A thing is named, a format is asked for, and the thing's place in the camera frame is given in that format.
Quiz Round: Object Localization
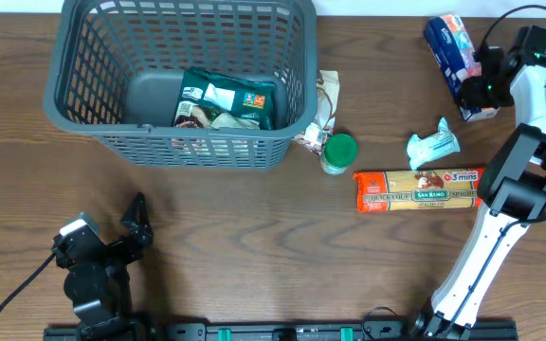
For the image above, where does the blue Kleenex tissue multipack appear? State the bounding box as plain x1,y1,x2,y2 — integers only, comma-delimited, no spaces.
424,14,499,122

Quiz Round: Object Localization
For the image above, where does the mint toilet tissue pack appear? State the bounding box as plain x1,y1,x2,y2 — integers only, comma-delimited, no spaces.
407,117,461,171

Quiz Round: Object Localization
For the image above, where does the orange quick cook spaghetti pack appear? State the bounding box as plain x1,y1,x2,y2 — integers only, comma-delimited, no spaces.
354,168,484,212

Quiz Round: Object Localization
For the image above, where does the dark green snack bag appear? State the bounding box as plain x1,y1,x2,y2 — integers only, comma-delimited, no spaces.
172,67,276,130

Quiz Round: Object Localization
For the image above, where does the green lidded pesto jar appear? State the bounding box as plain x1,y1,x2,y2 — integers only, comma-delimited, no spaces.
320,134,358,175

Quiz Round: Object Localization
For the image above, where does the brown snack packet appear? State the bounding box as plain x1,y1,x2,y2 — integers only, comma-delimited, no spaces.
293,70,340,155

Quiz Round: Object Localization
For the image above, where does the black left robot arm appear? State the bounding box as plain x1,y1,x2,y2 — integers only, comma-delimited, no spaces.
52,192,154,340

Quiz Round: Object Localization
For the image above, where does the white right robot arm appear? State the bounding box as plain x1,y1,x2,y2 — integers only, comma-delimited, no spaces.
413,44,546,340

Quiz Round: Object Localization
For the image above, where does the grey plastic lattice basket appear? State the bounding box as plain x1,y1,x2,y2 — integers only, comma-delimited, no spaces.
44,0,318,169

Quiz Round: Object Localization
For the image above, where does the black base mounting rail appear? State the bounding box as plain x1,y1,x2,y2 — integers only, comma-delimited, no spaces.
42,319,519,341

